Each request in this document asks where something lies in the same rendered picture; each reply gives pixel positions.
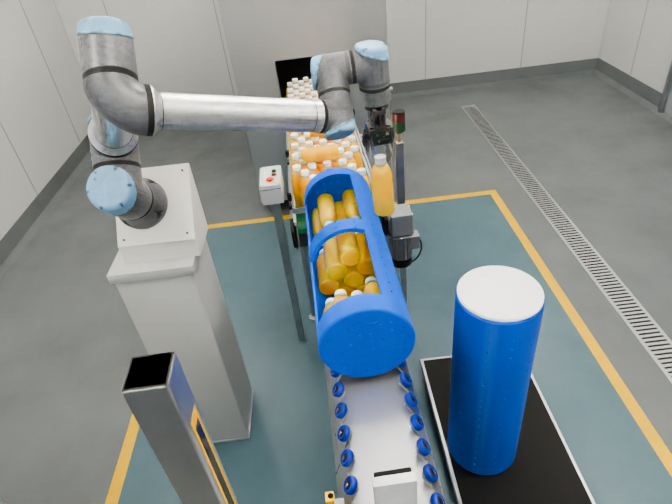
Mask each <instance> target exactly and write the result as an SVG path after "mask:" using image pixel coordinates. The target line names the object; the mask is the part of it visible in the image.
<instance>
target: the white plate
mask: <svg viewBox="0 0 672 504"><path fill-rule="evenodd" d="M457 296H458V299H459V301H460V302H461V304H462V305H463V306H464V307H465V308H466V309H467V310H468V311H470V312H471V313H473V314H475V315H476V316H479V317H481V318H484V319H487V320H491V321H496V322H517V321H521V320H525V319H527V318H530V317H532V316H533V315H535V314H536V313H537V312H538V311H539V310H540V309H541V307H542V306H543V303H544V291H543V289H542V287H541V285H540V284H539V283H538V282H537V281H536V280H535V279H534V278H533V277H531V276H530V275H528V274H527V273H525V272H523V271H520V270H518V269H515V268H511V267H506V266H495V265H494V266H483V267H479V268H476V269H473V270H471V271H469V272H467V273H466V274H465V275H463V276H462V278H461V279H460V280H459V282H458V285H457Z"/></svg>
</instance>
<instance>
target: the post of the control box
mask: <svg viewBox="0 0 672 504"><path fill-rule="evenodd" d="M272 210H273V215H274V220H275V225H276V230H277V235H278V240H279V245H280V249H281V254H282V259H283V264H284V269H285V274H286V279H287V284H288V289H289V294H290V299H291V303H292V308H293V313H294V318H295V323H296V328H297V333H298V338H299V342H306V336H305V330H304V325H303V320H302V315H301V310H300V304H299V299H298V294H297V289H296V283H295V278H294V273H293V268H292V263H291V257H290V252H289V247H288V242H287V236H286V231H285V226H284V221H283V216H282V210H281V205H280V204H272Z"/></svg>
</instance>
